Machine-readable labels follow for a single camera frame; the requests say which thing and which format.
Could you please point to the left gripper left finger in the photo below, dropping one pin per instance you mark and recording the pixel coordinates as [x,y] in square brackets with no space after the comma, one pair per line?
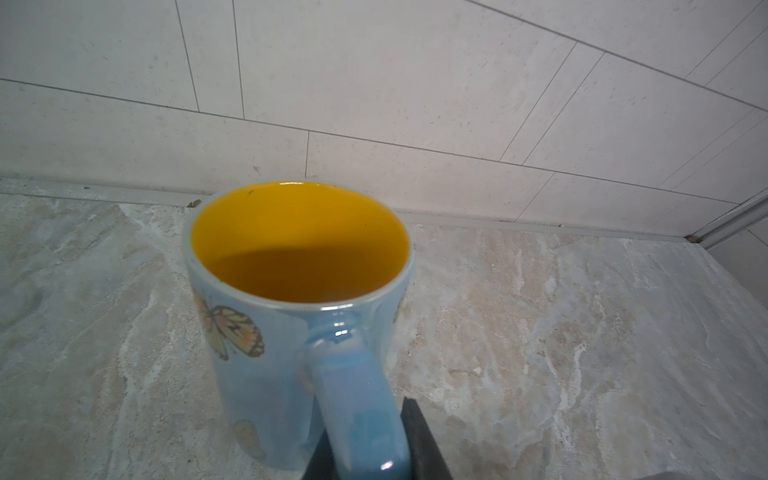
[321,465]

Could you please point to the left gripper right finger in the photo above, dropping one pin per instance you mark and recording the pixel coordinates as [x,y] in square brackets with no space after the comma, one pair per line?
[427,462]

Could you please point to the light blue butterfly mug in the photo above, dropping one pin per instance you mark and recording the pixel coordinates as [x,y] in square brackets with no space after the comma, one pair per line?
[297,285]

